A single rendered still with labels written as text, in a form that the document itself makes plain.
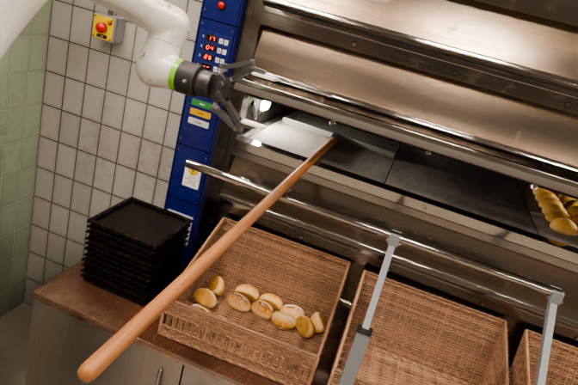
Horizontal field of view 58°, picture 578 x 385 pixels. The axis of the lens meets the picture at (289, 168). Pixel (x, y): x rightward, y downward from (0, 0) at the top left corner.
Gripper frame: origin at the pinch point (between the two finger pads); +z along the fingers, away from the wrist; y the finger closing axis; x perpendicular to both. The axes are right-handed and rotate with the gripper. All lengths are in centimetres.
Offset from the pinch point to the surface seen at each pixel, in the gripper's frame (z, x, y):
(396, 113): 31, -51, 1
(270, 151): -11, -55, 31
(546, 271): 99, -57, 41
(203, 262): 6.5, 40.7, 27.9
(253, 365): 14, -7, 87
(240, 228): 6.7, 20.1, 27.9
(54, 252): -102, -55, 113
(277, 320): 14, -32, 85
